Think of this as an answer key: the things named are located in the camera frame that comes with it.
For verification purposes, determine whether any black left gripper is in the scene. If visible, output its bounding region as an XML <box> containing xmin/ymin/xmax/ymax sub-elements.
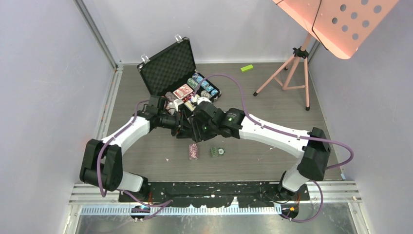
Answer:
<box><xmin>158</xmin><ymin>110</ymin><xmax>193</xmax><ymax>139</ymax></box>

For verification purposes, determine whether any purple white chip roll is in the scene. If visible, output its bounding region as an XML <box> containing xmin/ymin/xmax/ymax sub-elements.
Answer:
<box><xmin>188</xmin><ymin>143</ymin><xmax>199</xmax><ymax>160</ymax></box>

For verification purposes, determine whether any red playing card box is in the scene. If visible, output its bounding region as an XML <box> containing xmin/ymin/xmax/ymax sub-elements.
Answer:
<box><xmin>172</xmin><ymin>84</ymin><xmax>193</xmax><ymax>99</ymax></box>

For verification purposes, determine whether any black poker set case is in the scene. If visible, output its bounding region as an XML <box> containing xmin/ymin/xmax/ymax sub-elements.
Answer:
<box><xmin>137</xmin><ymin>37</ymin><xmax>222</xmax><ymax>115</ymax></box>

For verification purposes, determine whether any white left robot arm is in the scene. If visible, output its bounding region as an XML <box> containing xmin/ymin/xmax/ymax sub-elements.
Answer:
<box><xmin>79</xmin><ymin>96</ymin><xmax>191</xmax><ymax>202</ymax></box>

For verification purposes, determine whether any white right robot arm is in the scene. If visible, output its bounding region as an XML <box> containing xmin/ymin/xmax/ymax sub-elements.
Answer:
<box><xmin>189</xmin><ymin>101</ymin><xmax>331</xmax><ymax>200</ymax></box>

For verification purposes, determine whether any grey chip row in case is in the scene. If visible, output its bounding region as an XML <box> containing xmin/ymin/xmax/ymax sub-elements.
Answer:
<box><xmin>201</xmin><ymin>90</ymin><xmax>212</xmax><ymax>99</ymax></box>

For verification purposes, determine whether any blue-orange chip row in case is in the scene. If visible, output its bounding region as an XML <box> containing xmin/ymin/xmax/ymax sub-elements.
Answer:
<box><xmin>165</xmin><ymin>92</ymin><xmax>178</xmax><ymax>102</ymax></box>

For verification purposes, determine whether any green 20 chip beside stack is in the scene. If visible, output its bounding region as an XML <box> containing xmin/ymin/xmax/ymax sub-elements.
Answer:
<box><xmin>218</xmin><ymin>148</ymin><xmax>225</xmax><ymax>156</ymax></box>

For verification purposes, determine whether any blue chip row in case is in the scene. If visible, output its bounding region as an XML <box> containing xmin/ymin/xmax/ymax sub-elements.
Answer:
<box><xmin>192</xmin><ymin>73</ymin><xmax>221</xmax><ymax>98</ymax></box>

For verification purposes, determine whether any green chip row in case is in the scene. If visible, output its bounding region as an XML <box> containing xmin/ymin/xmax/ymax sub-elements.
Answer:
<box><xmin>187</xmin><ymin>78</ymin><xmax>199</xmax><ymax>90</ymax></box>

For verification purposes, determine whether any green block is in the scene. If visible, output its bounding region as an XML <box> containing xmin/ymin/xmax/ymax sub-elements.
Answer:
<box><xmin>240</xmin><ymin>64</ymin><xmax>254</xmax><ymax>73</ymax></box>

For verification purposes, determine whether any pink tripod stand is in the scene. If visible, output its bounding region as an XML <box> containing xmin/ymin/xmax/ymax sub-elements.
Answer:
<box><xmin>253</xmin><ymin>33</ymin><xmax>312</xmax><ymax>111</ymax></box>

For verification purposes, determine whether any pink perforated panel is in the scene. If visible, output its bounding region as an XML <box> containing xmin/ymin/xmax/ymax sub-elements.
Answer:
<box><xmin>275</xmin><ymin>0</ymin><xmax>398</xmax><ymax>59</ymax></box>

